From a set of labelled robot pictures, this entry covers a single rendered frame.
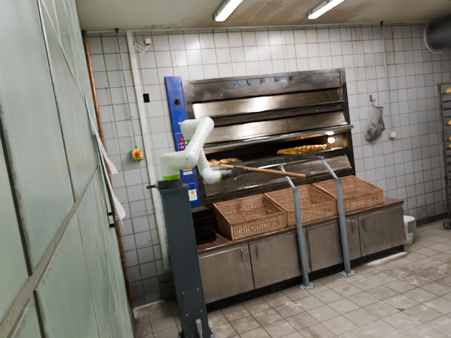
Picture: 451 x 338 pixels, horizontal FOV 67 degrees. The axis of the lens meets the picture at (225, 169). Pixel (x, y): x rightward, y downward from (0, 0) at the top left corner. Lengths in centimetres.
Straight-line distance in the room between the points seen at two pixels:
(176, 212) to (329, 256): 175
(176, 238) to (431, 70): 400
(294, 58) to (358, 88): 89
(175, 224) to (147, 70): 160
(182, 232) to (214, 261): 66
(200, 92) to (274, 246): 166
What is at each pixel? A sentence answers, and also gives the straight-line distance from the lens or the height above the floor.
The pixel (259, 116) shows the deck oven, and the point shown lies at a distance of 369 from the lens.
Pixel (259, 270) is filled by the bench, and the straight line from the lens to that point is 326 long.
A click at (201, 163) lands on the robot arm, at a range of 287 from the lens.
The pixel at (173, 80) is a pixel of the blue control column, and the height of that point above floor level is 211.
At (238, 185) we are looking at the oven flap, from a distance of 358.
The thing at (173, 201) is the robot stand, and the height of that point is 111.
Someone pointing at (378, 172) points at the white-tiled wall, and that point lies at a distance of 459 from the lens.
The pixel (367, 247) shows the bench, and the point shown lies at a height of 18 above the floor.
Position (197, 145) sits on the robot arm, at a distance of 246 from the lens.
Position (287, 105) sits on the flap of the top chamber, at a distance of 384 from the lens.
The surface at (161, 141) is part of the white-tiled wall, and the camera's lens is 337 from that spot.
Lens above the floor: 152
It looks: 6 degrees down
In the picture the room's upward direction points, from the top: 8 degrees counter-clockwise
